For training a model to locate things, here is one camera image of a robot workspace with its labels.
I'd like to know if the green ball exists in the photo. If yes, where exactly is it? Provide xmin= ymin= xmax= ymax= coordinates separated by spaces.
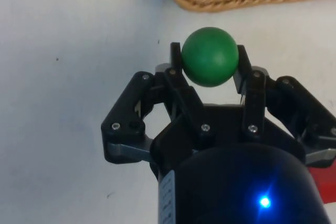
xmin=181 ymin=26 xmax=239 ymax=87

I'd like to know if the red cube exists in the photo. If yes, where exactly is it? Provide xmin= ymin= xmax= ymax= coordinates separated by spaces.
xmin=307 ymin=165 xmax=336 ymax=205

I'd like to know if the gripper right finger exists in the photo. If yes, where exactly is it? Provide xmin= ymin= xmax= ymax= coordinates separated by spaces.
xmin=232 ymin=45 xmax=336 ymax=168

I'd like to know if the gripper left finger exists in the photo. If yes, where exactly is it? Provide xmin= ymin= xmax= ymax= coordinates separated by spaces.
xmin=101 ymin=42 xmax=211 ymax=163

